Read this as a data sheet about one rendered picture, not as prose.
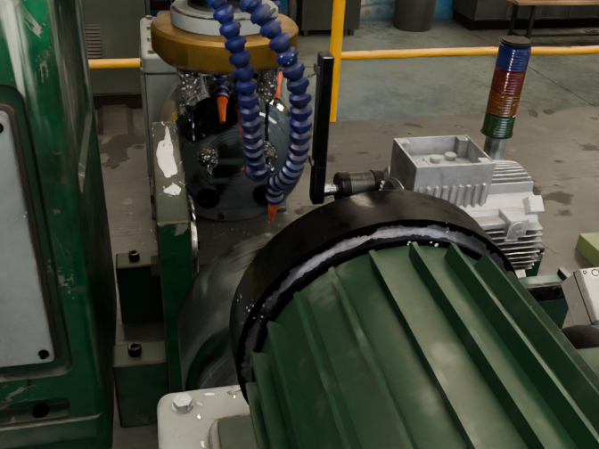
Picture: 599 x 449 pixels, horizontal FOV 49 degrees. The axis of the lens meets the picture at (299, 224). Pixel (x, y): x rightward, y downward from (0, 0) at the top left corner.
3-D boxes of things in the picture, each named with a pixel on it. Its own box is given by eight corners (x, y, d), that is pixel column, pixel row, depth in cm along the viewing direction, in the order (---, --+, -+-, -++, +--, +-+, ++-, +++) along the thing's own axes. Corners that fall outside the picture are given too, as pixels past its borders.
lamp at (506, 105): (494, 118, 128) (498, 95, 126) (480, 106, 133) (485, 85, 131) (522, 116, 130) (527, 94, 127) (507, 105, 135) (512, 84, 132)
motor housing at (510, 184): (406, 314, 100) (424, 205, 90) (369, 245, 116) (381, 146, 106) (527, 301, 104) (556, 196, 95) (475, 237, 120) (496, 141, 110)
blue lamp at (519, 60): (504, 72, 124) (508, 48, 121) (489, 62, 129) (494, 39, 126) (532, 71, 125) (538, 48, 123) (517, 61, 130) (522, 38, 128)
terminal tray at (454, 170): (410, 213, 96) (417, 168, 92) (387, 179, 105) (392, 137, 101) (487, 208, 98) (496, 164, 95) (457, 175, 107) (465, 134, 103)
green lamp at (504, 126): (489, 139, 131) (494, 118, 128) (476, 126, 136) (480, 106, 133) (517, 137, 132) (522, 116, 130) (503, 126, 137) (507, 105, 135)
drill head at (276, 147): (168, 254, 112) (160, 115, 99) (160, 151, 146) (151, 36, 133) (313, 242, 117) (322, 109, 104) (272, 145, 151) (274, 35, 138)
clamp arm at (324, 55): (308, 205, 112) (318, 57, 99) (305, 197, 115) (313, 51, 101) (329, 204, 113) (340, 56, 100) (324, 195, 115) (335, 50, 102)
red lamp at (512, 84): (498, 95, 126) (504, 72, 124) (485, 85, 131) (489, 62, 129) (527, 94, 127) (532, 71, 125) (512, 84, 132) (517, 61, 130)
